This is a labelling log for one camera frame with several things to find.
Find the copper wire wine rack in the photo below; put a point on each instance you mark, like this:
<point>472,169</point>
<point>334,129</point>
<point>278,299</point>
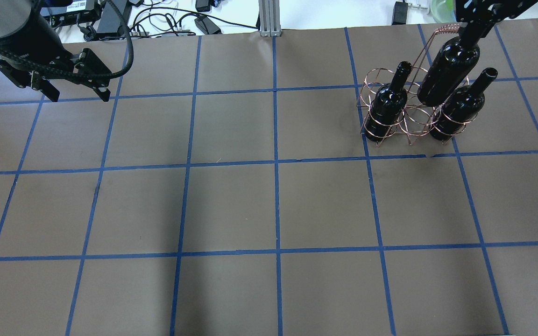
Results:
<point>416,120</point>

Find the dark wine bottle in rack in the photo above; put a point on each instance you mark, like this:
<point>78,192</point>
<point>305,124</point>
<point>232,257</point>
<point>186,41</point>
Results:
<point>388,104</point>

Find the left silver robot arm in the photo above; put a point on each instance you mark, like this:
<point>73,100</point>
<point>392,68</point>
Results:
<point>31,54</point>

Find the green plastic bowl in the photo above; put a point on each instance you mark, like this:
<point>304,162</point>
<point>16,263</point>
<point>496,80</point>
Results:
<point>443,11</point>

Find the aluminium frame post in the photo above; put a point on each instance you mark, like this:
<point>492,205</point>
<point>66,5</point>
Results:
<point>269,15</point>

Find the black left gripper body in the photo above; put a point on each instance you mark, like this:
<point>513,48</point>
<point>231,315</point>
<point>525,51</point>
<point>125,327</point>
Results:
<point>40,45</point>

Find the black power adapter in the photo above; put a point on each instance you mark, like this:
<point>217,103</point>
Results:
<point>400,13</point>

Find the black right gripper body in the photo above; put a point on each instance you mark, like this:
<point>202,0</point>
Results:
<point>483,11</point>

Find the dark wine bottle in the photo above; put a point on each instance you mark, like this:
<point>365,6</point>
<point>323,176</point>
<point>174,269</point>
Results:
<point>388,104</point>
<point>453,62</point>

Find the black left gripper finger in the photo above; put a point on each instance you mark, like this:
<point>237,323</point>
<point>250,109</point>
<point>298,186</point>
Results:
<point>102,91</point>
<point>49,91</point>

